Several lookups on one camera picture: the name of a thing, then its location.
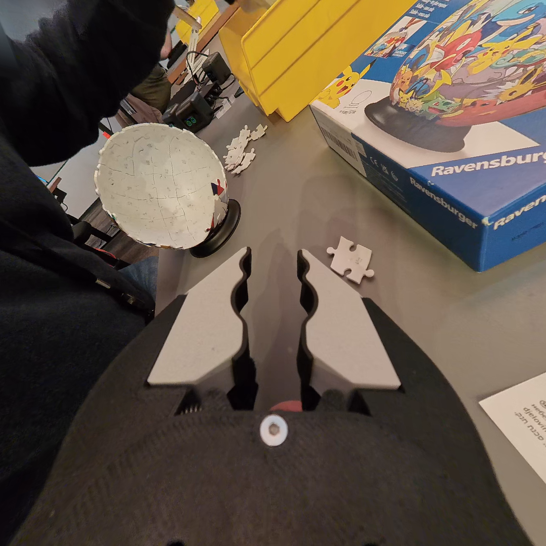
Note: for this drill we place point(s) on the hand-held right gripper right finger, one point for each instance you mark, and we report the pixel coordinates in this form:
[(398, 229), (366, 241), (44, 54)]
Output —
[(347, 345)]

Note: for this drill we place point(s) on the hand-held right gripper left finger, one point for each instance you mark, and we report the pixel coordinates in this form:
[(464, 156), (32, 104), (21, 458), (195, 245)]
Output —
[(200, 341)]

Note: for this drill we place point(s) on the white joined puzzle pieces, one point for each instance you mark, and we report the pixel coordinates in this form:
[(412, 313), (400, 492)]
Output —
[(354, 258)]

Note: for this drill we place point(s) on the colourful puzzle ball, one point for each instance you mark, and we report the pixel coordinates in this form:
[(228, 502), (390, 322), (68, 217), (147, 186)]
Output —
[(158, 187)]

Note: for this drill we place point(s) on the heap of white puzzle pieces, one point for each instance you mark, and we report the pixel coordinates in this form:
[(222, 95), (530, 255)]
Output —
[(239, 151)]

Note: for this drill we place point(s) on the yellow cardboard box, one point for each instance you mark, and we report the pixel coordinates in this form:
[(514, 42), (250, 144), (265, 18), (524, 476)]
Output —
[(307, 51)]

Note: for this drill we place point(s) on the person's left forearm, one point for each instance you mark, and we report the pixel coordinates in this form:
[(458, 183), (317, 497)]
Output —
[(64, 76)]

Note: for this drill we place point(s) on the black round ball stand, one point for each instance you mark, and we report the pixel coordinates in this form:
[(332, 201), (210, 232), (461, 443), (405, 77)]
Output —
[(226, 228)]

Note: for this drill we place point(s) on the blue white puzzle box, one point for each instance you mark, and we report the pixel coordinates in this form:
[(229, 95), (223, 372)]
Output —
[(469, 170)]

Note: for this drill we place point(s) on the person's blue jeans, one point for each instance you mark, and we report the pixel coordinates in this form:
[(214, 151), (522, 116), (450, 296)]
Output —
[(143, 273)]

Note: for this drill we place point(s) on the metal key clip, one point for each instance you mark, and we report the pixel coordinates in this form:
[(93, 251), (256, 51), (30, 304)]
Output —
[(117, 294)]

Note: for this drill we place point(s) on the white printed paper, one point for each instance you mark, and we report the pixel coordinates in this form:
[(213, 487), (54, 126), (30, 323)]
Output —
[(520, 426)]

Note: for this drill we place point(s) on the black charger with green display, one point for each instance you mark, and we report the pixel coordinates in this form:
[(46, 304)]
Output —
[(190, 113)]

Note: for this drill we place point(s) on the black electronic device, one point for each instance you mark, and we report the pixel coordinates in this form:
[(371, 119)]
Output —
[(216, 67)]

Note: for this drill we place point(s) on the white desk stand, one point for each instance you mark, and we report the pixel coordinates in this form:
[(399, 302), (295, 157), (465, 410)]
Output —
[(192, 42)]

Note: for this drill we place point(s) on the small yellow bin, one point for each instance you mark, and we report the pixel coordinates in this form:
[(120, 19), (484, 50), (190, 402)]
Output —
[(196, 17)]

